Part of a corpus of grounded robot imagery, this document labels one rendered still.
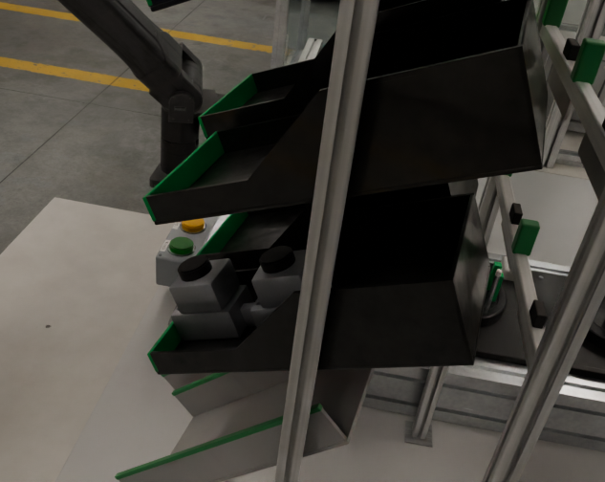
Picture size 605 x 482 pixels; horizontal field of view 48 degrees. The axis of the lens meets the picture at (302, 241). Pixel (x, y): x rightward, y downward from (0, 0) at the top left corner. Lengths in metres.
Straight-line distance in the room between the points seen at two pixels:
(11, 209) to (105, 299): 1.92
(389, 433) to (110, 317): 0.50
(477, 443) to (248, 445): 0.51
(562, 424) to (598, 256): 0.67
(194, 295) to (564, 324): 0.31
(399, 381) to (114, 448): 0.41
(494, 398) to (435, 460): 0.12
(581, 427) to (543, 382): 0.60
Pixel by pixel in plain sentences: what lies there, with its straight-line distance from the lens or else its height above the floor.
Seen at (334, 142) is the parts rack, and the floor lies 1.46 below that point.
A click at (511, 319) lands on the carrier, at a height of 0.97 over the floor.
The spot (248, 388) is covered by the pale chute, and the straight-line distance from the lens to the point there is 0.78.
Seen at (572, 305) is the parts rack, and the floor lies 1.38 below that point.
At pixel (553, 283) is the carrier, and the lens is 1.24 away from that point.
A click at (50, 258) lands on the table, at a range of 1.33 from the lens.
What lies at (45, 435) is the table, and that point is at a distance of 1.03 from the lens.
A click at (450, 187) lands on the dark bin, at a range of 0.60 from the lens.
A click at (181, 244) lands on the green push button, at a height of 0.97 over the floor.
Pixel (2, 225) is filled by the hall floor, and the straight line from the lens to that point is 3.02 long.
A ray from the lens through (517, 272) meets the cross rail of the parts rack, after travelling 0.61.
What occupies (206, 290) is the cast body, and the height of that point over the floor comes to 1.26.
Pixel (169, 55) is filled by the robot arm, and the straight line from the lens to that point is 0.94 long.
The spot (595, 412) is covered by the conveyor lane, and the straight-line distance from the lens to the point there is 1.09.
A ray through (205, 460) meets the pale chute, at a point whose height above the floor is 1.10.
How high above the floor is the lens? 1.64
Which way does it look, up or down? 34 degrees down
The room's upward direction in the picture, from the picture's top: 7 degrees clockwise
